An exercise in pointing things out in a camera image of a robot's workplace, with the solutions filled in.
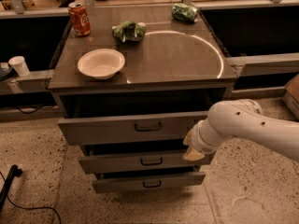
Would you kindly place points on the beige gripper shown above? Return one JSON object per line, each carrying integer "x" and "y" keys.
{"x": 197, "y": 139}

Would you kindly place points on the grey top drawer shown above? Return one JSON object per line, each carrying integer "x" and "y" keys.
{"x": 120, "y": 129}

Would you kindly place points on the grey drawer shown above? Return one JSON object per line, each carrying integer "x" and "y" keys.
{"x": 148, "y": 182}
{"x": 120, "y": 129}
{"x": 101, "y": 164}

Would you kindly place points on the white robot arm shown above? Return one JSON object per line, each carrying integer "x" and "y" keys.
{"x": 241, "y": 119}

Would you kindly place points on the grey drawer cabinet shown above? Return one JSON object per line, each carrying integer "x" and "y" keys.
{"x": 175, "y": 67}

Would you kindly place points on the grey middle drawer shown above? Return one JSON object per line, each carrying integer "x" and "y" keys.
{"x": 101, "y": 164}

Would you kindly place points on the grey bottom drawer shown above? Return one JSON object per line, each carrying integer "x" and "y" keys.
{"x": 148, "y": 182}

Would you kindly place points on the cardboard box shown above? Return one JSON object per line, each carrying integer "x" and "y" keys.
{"x": 291, "y": 96}

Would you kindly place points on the white bowl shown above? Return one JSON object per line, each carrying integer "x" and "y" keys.
{"x": 101, "y": 63}

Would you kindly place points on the green crumpled bag rear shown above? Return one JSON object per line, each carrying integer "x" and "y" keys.
{"x": 183, "y": 12}

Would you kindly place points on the green crumpled chip bag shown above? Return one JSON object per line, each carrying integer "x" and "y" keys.
{"x": 129, "y": 31}

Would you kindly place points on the red soda can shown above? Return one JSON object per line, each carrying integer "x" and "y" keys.
{"x": 79, "y": 19}

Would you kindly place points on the black power plug bar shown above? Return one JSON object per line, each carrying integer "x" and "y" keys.
{"x": 14, "y": 171}

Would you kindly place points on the white paper cup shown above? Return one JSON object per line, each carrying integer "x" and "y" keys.
{"x": 18, "y": 63}

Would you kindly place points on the black top drawer handle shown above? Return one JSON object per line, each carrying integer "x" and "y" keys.
{"x": 148, "y": 128}

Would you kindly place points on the grey side rail right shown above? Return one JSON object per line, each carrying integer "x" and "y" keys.
{"x": 247, "y": 66}

